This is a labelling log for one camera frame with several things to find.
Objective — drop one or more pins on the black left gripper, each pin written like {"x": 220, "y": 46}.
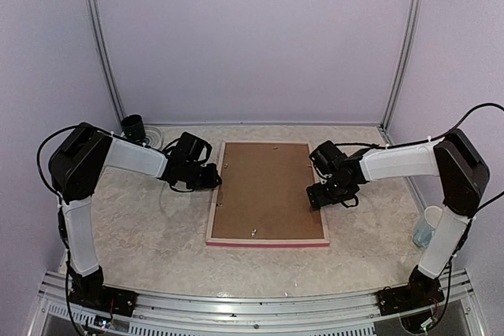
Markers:
{"x": 213, "y": 180}

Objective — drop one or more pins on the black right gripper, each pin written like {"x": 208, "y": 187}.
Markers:
{"x": 317, "y": 199}

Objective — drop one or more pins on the pink wooden picture frame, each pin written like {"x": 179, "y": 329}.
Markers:
{"x": 267, "y": 242}

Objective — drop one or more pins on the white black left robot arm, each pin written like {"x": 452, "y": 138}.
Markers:
{"x": 75, "y": 168}

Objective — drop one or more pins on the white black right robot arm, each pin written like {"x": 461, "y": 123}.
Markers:
{"x": 463, "y": 175}

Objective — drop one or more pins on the grey spiral ceramic plate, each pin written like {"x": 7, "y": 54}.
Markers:
{"x": 154, "y": 137}

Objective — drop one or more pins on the dark green speckled cup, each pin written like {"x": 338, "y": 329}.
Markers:
{"x": 133, "y": 128}

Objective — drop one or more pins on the aluminium front rail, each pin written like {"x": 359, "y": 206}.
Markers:
{"x": 154, "y": 313}

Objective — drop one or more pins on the right aluminium corner post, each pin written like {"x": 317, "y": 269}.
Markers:
{"x": 403, "y": 60}

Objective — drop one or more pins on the aluminium corner post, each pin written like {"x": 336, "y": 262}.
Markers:
{"x": 103, "y": 58}
{"x": 403, "y": 60}

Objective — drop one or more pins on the left aluminium corner post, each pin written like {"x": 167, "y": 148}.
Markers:
{"x": 103, "y": 58}

